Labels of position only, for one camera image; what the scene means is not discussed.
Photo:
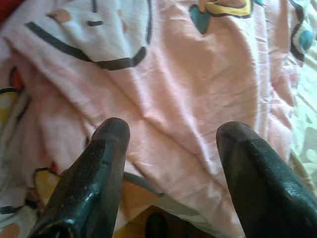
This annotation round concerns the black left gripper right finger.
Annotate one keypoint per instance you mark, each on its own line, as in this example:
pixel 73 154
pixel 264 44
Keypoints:
pixel 262 188

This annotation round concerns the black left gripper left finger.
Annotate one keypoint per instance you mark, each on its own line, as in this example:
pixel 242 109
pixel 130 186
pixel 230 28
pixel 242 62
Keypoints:
pixel 94 178

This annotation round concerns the pink cartoon bear blanket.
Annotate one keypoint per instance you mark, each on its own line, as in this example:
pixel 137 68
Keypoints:
pixel 185 86

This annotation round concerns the bed with beige floral sheet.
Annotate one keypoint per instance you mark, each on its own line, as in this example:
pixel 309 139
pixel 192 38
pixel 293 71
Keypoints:
pixel 309 99

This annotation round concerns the red folded cushion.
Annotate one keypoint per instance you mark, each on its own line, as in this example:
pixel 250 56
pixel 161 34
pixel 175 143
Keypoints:
pixel 5 7

